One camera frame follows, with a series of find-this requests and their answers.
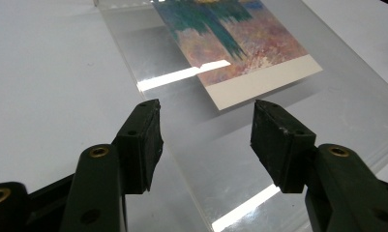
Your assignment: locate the painting print card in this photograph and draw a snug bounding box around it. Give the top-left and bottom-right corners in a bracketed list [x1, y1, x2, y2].
[151, 0, 324, 111]

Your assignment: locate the clear acrylic photo frame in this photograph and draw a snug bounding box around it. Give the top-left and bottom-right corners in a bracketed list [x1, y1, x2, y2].
[93, 0, 388, 232]

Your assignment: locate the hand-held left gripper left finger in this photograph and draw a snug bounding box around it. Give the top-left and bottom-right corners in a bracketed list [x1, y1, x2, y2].
[59, 99, 164, 232]

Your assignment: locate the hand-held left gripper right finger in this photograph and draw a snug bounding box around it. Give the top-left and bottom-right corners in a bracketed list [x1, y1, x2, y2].
[250, 99, 388, 232]

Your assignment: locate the white table cover sheet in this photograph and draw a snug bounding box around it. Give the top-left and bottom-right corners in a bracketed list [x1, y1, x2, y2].
[0, 0, 388, 232]

